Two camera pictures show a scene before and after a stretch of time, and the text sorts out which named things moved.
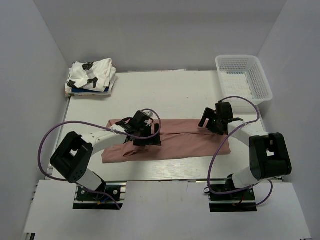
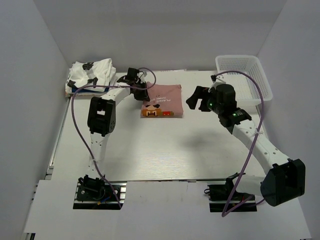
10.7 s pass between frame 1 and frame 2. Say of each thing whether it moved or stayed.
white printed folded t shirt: stayed
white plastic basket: stayed
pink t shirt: moved
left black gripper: moved
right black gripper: moved
